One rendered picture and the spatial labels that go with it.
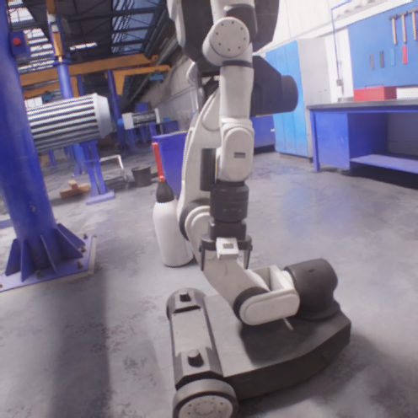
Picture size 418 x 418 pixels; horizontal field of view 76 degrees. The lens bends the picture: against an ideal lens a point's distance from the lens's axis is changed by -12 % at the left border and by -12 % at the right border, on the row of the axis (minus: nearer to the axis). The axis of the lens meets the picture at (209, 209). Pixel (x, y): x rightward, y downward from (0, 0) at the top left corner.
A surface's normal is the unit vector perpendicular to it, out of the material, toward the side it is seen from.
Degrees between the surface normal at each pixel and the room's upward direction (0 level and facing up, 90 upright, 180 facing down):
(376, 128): 90
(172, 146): 90
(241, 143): 90
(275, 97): 113
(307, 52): 90
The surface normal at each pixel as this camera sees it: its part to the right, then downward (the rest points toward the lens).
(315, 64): 0.31, 0.25
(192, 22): -0.56, 0.46
